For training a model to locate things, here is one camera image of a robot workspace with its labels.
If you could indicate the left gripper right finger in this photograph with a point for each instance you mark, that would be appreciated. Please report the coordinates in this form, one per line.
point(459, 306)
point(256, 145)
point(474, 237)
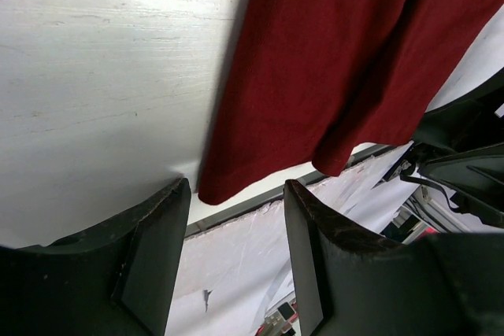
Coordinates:
point(352, 281)

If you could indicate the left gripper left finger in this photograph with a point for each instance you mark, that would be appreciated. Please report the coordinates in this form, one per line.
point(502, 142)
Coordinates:
point(115, 278)

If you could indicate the dark red t-shirt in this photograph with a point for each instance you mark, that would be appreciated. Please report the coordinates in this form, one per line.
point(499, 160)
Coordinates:
point(312, 79)

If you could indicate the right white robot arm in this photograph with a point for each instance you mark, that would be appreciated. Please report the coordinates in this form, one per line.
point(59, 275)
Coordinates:
point(459, 146)

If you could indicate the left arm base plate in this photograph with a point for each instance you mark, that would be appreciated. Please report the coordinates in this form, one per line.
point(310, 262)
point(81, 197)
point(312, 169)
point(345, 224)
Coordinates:
point(284, 321)

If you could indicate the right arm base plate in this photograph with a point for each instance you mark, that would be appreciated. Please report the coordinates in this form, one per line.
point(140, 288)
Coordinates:
point(419, 215)

